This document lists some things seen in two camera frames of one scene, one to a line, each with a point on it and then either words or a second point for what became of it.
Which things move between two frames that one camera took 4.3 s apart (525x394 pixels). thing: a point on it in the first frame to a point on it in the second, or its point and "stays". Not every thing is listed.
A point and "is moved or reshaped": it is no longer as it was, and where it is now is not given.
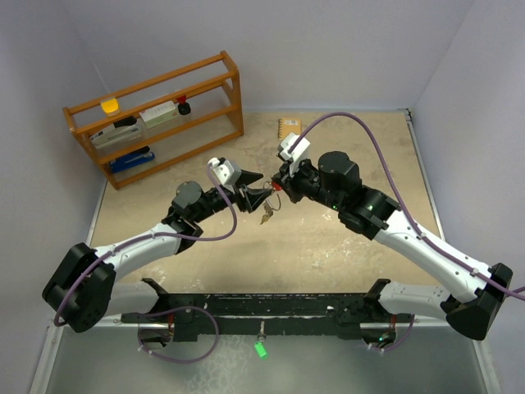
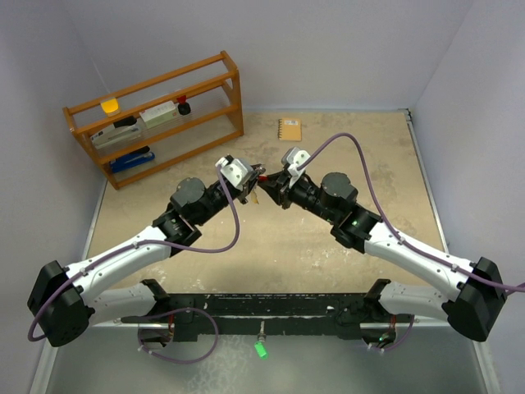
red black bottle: [184, 107] stays
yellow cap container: [111, 107] stays
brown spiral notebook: [286, 125] stays
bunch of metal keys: [268, 213] is moved or reshaped
